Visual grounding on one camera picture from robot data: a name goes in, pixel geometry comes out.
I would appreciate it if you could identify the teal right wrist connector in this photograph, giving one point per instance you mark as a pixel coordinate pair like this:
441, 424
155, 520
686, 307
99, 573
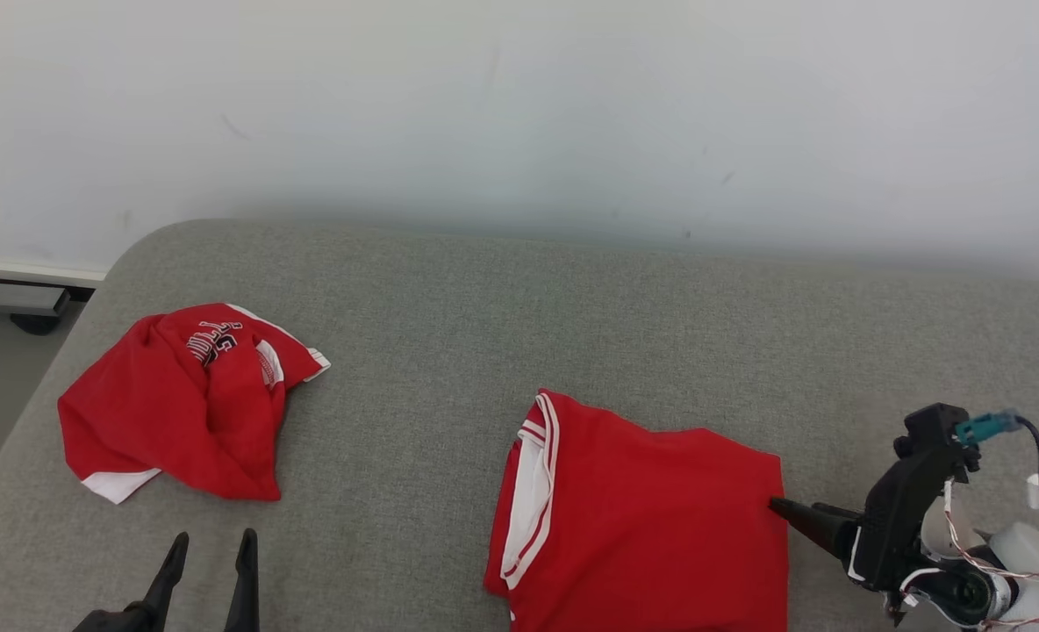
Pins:
985, 427

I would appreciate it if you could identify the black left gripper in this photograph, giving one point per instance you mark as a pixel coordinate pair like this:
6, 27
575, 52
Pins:
111, 621

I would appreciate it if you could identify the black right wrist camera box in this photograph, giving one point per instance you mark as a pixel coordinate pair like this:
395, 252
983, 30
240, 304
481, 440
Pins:
932, 426

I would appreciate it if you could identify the white skirting board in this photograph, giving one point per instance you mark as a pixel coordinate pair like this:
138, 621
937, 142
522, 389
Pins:
28, 272

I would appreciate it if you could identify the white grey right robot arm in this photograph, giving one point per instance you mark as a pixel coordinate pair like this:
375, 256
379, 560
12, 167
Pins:
1024, 562

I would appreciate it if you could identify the red shorts white waistband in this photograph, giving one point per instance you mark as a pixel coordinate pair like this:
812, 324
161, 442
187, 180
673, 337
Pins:
168, 412

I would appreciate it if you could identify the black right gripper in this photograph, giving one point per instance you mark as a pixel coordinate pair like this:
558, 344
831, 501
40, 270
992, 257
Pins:
897, 527

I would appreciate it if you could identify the red basketball jersey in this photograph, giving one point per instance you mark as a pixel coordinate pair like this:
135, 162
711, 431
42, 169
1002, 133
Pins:
660, 527

